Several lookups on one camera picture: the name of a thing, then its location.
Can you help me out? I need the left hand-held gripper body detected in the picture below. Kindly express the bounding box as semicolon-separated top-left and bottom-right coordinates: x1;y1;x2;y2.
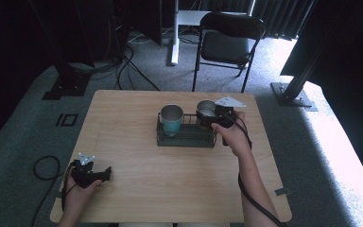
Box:
70;152;104;189

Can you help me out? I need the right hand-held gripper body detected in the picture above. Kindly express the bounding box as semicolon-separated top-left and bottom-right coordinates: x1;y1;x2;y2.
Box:
214;96;247;129

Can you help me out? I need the brown cup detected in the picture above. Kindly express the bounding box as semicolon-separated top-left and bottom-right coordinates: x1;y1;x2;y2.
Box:
196;99;217;131

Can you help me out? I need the black wire rack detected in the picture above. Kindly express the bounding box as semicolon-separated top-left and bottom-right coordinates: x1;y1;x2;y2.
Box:
156;113;218;148

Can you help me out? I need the teal cup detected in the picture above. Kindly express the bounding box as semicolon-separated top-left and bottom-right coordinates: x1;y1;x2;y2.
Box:
159;104;184;137

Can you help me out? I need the person's left hand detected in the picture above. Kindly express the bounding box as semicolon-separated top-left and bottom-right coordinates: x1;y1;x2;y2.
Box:
63;166;103;210

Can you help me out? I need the person's right hand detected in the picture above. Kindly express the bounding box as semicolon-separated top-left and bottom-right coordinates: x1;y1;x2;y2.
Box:
211;111;252;158

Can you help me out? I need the black folding chair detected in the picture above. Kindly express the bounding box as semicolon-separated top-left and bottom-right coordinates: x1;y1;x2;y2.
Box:
191;11;267;94

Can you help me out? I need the black metal stand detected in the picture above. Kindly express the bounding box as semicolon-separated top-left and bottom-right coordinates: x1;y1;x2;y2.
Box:
27;0;93;101
269;0;338;112

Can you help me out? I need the grey tape strip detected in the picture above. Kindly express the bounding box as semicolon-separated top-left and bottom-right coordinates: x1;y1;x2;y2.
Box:
274;187;293;197

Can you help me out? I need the dark pleated curtain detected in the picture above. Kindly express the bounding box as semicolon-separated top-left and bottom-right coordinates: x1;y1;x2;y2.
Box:
251;0;317;41

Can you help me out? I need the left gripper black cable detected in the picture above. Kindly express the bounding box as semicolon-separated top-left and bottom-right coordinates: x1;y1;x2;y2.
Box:
30;155;78;227

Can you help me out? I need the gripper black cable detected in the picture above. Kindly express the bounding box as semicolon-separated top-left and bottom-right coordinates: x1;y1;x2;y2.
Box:
30;155;78;227
223;113;287;227

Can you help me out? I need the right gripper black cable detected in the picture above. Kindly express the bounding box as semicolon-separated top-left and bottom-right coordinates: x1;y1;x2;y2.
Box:
223;113;287;227

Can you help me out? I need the bundle of black floor cables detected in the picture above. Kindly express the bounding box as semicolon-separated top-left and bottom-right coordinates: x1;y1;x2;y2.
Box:
69;27;162;93

